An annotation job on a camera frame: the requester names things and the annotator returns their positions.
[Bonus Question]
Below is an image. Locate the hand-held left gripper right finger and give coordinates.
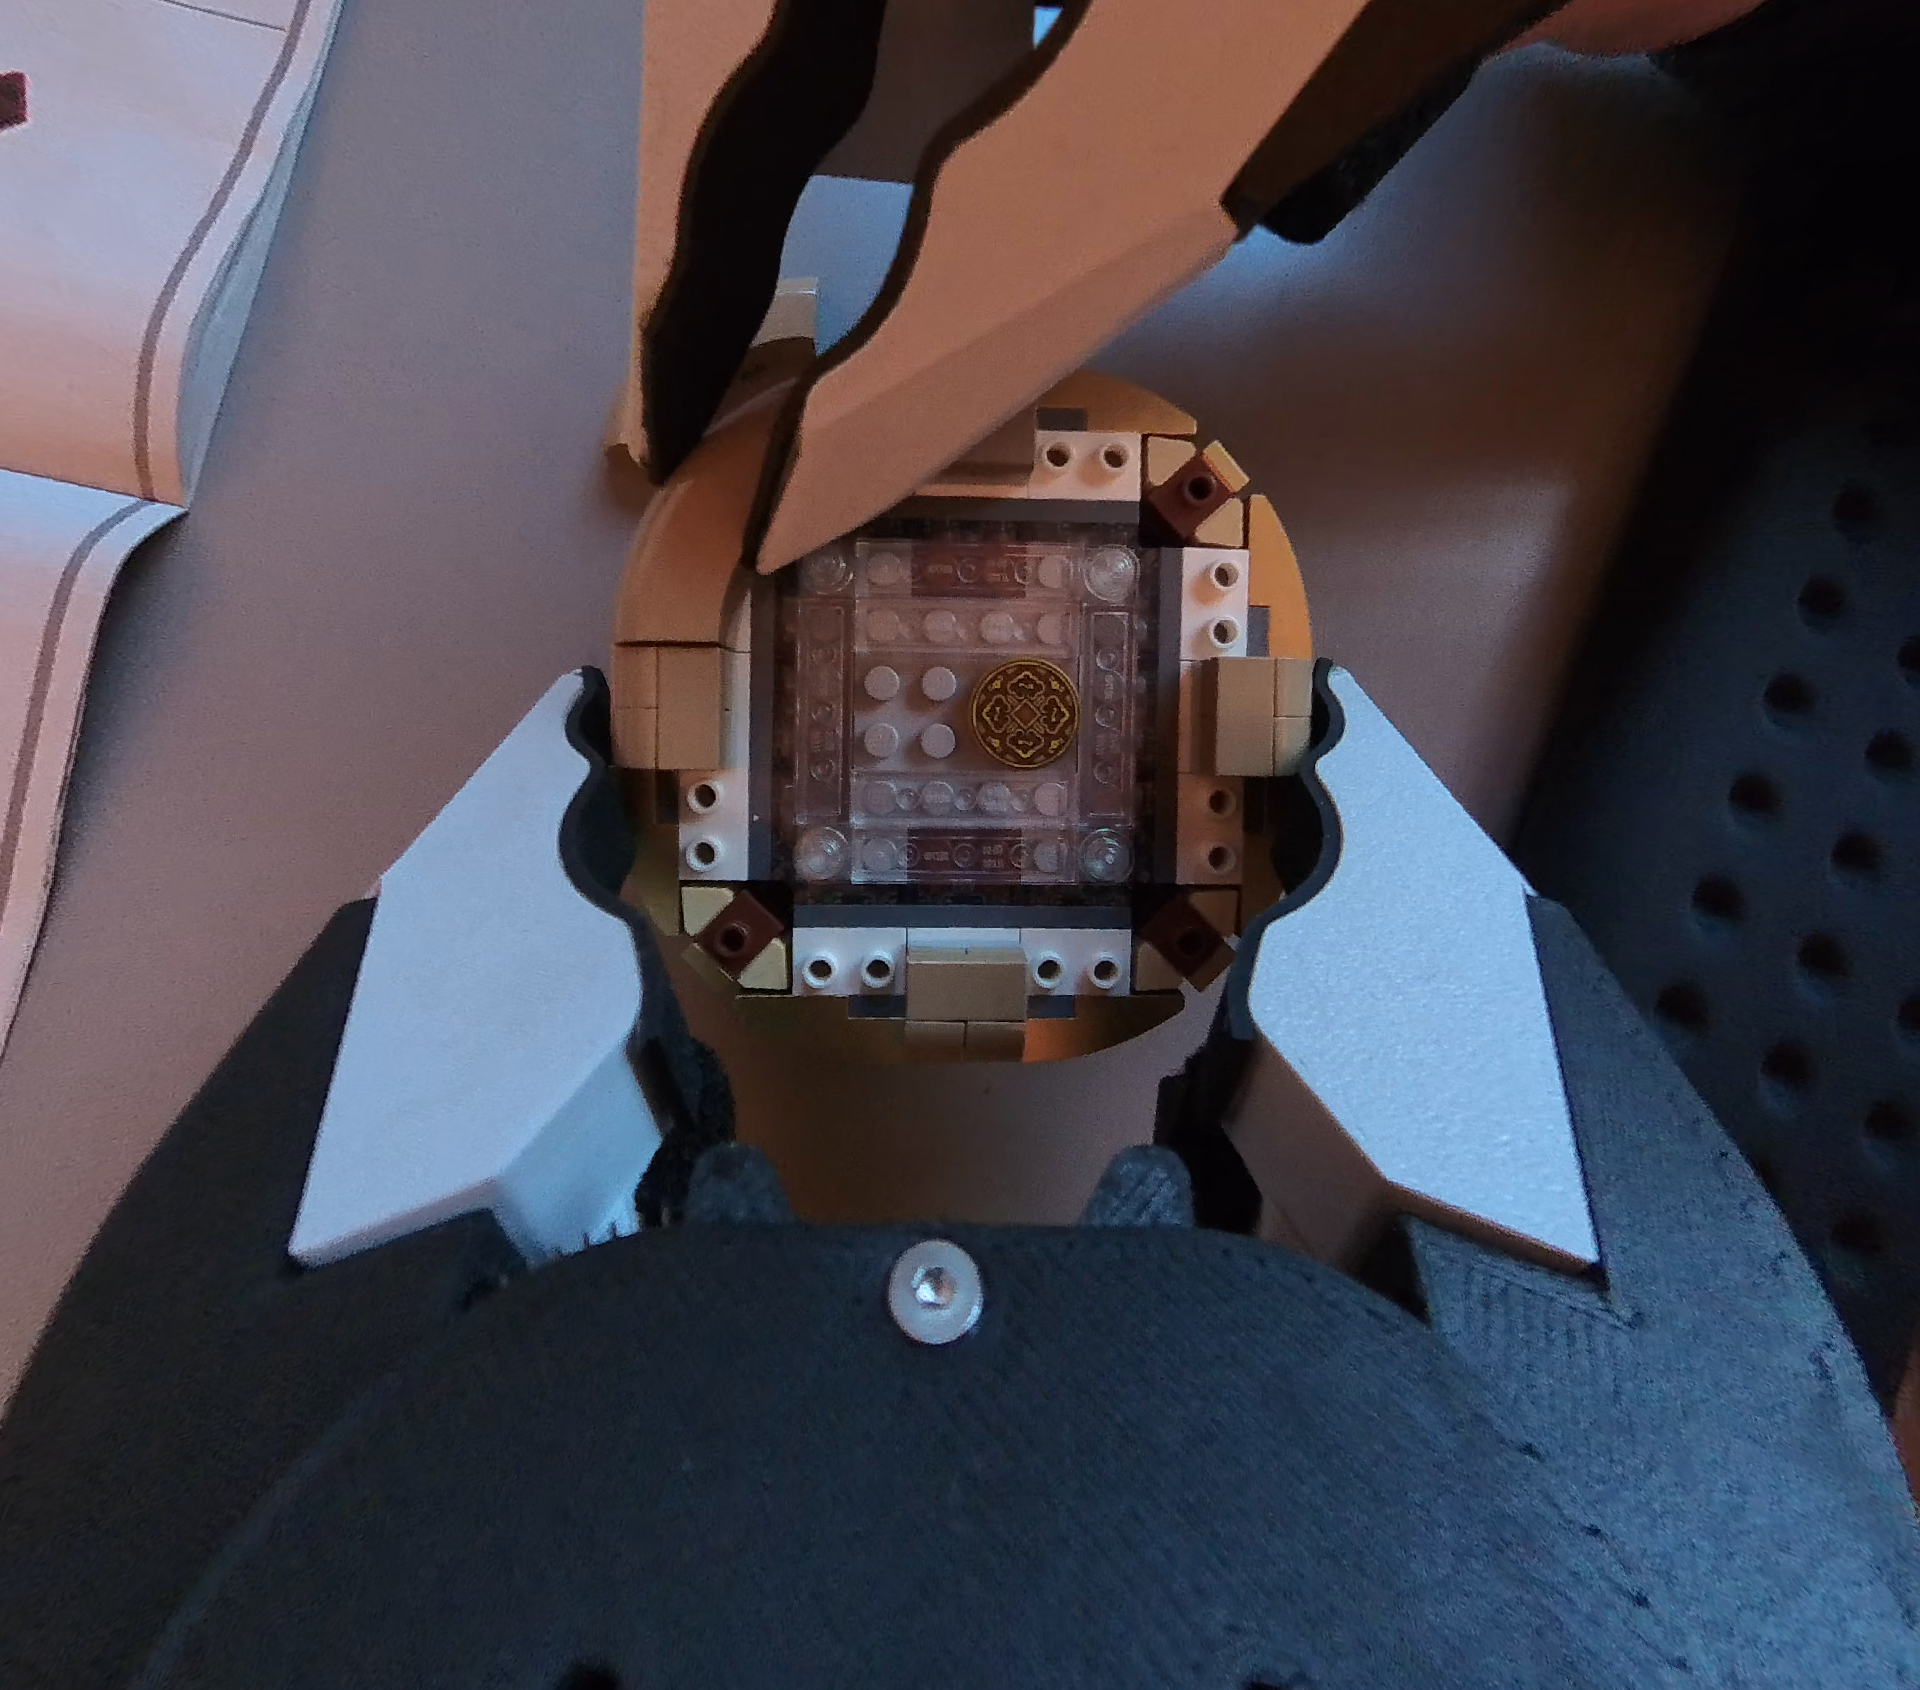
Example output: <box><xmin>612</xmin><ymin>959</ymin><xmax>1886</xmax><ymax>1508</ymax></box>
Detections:
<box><xmin>1214</xmin><ymin>658</ymin><xmax>1604</xmax><ymax>1276</ymax></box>

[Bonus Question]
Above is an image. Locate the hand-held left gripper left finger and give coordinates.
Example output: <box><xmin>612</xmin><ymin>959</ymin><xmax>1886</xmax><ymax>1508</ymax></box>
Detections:
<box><xmin>285</xmin><ymin>665</ymin><xmax>708</xmax><ymax>1270</ymax></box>

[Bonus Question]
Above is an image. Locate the tan curved brick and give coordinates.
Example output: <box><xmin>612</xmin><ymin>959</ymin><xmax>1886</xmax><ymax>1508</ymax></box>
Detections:
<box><xmin>607</xmin><ymin>275</ymin><xmax>825</xmax><ymax>658</ymax></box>

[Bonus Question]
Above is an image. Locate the round toy brick model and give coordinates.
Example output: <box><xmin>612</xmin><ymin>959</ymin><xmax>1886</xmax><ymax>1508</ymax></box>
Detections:
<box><xmin>607</xmin><ymin>366</ymin><xmax>1321</xmax><ymax>1070</ymax></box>

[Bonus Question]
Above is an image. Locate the grey desk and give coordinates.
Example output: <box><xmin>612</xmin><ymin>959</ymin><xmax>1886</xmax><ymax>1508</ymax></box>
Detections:
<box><xmin>0</xmin><ymin>0</ymin><xmax>1743</xmax><ymax>1233</ymax></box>

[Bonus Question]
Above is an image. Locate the black perforated pad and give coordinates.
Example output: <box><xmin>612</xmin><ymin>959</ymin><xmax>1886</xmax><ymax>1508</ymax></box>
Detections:
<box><xmin>1507</xmin><ymin>40</ymin><xmax>1920</xmax><ymax>1421</ymax></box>

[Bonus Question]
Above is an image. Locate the instruction booklet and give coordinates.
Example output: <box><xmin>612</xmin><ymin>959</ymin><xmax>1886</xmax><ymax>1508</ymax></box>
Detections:
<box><xmin>0</xmin><ymin>0</ymin><xmax>414</xmax><ymax>1047</ymax></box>

